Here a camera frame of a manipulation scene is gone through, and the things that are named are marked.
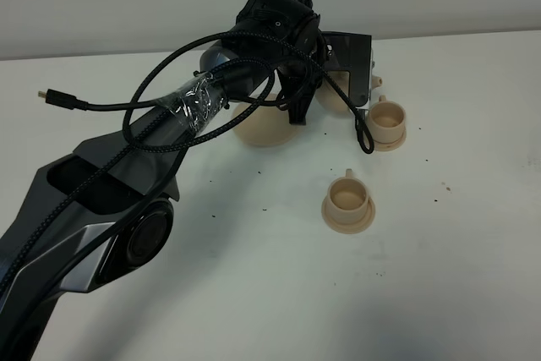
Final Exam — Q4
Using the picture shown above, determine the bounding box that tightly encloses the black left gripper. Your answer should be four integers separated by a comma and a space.
270, 0, 325, 125

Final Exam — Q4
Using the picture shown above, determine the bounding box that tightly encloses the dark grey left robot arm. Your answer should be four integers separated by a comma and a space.
1, 0, 325, 360

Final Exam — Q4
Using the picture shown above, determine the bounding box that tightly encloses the beige teapot saucer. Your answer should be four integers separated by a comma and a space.
232, 106, 303, 147

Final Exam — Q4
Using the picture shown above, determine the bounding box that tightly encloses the beige far teacup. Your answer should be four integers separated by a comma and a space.
366, 96, 406, 145

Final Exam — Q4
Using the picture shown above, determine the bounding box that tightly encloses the beige teacup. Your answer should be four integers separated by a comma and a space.
366, 96, 406, 145
322, 168, 370, 226

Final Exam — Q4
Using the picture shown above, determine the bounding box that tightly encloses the beige far cup saucer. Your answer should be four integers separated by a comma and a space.
366, 118, 407, 151

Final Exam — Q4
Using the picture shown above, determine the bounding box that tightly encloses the beige cup saucer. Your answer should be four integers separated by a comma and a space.
366, 118, 407, 151
321, 197, 376, 234

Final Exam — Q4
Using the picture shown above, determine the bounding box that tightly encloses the beige near teacup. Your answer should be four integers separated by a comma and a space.
322, 168, 370, 226

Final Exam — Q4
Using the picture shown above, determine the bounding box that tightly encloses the beige near cup saucer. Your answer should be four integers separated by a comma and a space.
321, 197, 376, 234

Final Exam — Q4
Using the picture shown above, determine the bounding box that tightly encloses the black smooth cable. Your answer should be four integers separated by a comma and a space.
0, 56, 314, 307

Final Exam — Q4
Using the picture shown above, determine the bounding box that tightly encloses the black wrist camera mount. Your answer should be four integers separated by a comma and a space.
322, 31, 374, 109

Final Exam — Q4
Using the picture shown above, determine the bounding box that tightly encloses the black braided cable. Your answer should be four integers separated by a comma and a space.
0, 29, 374, 290

